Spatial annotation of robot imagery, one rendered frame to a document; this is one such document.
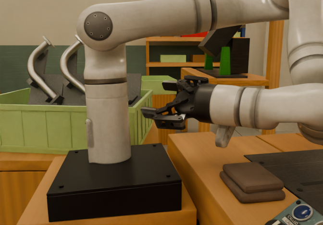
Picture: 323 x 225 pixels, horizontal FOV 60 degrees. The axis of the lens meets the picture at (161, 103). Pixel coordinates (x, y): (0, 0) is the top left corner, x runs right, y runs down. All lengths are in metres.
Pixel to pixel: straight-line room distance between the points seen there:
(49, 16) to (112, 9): 7.10
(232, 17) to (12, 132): 0.81
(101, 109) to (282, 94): 0.35
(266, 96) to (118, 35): 0.30
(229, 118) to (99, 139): 0.27
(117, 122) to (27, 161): 0.49
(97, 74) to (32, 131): 0.52
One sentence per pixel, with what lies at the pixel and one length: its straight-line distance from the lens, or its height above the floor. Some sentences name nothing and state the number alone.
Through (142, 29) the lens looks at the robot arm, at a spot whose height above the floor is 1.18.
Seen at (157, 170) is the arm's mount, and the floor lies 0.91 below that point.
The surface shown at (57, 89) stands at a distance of 1.29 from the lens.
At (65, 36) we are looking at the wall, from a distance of 7.53.
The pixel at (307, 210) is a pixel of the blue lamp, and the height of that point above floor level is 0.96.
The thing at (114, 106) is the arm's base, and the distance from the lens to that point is 0.59.
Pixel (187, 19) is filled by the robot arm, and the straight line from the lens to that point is 0.59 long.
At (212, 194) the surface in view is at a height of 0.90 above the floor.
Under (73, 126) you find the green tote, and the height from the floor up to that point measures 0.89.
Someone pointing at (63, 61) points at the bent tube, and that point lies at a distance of 1.23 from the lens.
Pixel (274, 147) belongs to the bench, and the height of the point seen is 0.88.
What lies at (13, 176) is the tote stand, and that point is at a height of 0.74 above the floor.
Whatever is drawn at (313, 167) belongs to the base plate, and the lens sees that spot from 0.68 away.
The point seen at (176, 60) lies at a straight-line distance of 6.73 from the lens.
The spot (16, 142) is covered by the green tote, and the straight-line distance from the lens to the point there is 1.10.
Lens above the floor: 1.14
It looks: 11 degrees down
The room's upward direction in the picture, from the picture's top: straight up
